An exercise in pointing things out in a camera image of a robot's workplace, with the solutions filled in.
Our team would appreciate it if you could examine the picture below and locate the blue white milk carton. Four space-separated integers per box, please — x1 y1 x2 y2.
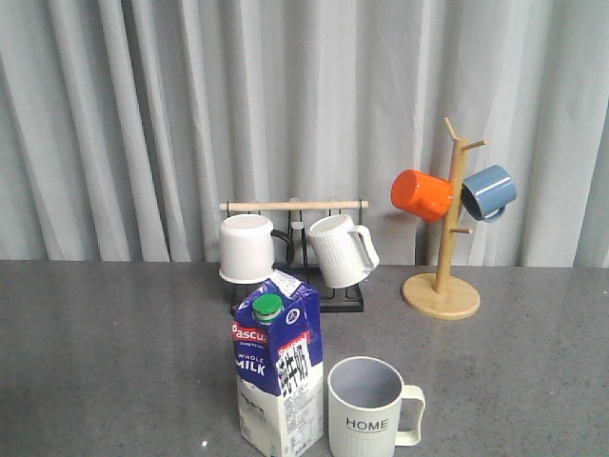
232 270 324 456

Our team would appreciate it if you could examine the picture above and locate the cream HOME mug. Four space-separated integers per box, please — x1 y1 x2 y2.
327 356 426 456

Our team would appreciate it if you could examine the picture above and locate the white ribbed mug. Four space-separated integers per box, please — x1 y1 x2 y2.
307 214 380 288

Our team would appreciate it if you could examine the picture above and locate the orange mug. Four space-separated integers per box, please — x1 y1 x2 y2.
390 169 453 223

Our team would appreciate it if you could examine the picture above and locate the wooden mug tree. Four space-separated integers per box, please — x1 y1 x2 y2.
402 118 486 320

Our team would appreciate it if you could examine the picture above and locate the blue mug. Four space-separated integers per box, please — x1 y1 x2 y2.
461 165 517 223

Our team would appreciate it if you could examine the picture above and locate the grey curtain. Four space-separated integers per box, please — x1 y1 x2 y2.
1 1 608 267

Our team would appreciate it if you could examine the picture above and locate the black wire mug rack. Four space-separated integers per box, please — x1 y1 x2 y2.
219 198 369 313

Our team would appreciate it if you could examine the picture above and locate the white mug black handle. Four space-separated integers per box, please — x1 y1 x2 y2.
219 214 294 284

